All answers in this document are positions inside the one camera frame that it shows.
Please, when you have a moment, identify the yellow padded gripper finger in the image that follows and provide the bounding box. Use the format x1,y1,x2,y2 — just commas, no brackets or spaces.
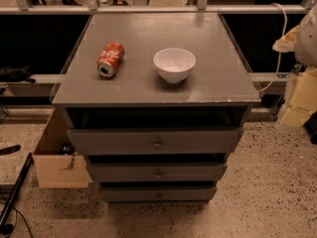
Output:
278,68,317,128

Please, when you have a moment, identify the grey bottom drawer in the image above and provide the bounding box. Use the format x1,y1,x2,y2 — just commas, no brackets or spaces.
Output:
101,186,216,202

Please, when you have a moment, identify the grey drawer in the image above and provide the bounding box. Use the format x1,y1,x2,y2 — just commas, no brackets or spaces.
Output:
87,163,227,182
67,127,244,155
101,186,216,202

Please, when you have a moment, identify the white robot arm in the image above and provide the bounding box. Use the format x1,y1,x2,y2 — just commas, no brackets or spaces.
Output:
272,5,317,129

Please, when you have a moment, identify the grey middle drawer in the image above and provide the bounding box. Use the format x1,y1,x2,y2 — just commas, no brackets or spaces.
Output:
87,163,227,182

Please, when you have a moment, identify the grey drawer cabinet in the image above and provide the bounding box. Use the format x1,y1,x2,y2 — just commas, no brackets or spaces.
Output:
53,13,261,191

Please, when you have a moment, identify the grey top drawer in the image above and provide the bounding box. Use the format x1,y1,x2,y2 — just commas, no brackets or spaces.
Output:
67,127,244,155

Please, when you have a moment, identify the metal railing beam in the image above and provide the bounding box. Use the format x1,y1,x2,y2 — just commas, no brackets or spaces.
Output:
0,5,308,15

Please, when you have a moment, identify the white bowl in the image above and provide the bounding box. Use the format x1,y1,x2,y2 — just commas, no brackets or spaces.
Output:
154,48,196,83

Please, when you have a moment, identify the crushed orange soda can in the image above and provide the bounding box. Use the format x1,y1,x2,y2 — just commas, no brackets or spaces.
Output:
97,42,125,77

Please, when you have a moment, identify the cardboard box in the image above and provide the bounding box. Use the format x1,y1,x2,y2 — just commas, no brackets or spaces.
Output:
33,109,91,188

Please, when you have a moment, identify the black pole on floor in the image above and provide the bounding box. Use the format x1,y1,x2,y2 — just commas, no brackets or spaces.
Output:
0,154,32,232

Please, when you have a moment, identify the black bag on ledge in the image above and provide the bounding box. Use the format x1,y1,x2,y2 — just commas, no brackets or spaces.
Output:
0,66,36,83

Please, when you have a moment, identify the white cable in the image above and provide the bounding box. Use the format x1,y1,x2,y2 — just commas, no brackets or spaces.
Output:
257,2,289,94

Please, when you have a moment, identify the black floor cable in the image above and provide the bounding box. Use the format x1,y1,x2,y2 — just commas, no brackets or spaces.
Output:
0,188,35,238

